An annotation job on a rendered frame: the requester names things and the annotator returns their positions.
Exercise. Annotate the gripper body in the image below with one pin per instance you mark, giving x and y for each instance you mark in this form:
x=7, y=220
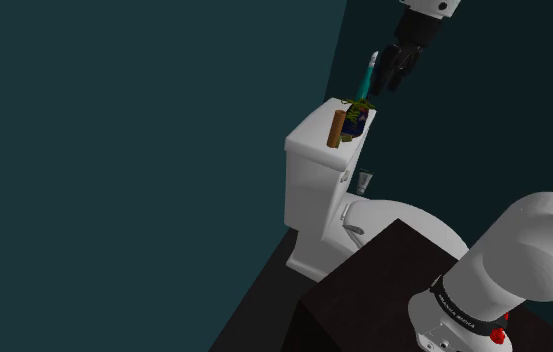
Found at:
x=415, y=30

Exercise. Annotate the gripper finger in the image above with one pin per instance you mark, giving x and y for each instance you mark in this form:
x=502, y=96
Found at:
x=387, y=74

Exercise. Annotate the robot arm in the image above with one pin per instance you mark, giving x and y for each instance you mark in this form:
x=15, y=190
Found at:
x=515, y=263

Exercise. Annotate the teal toothbrush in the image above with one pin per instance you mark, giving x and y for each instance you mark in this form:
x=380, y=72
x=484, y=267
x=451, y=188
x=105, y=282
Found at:
x=366, y=78

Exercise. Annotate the dark blue potted plant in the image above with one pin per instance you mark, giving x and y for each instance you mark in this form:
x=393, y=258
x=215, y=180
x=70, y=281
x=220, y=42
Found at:
x=355, y=119

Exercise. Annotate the brown cylinder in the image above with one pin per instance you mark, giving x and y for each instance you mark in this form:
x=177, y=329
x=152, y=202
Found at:
x=336, y=129

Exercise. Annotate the grey tube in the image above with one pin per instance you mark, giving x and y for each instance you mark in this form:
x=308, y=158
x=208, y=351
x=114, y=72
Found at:
x=364, y=182

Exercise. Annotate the white toilet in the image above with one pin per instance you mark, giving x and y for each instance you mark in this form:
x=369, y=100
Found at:
x=312, y=185

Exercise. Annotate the dark robot stand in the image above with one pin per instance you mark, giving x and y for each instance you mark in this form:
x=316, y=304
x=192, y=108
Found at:
x=378, y=292

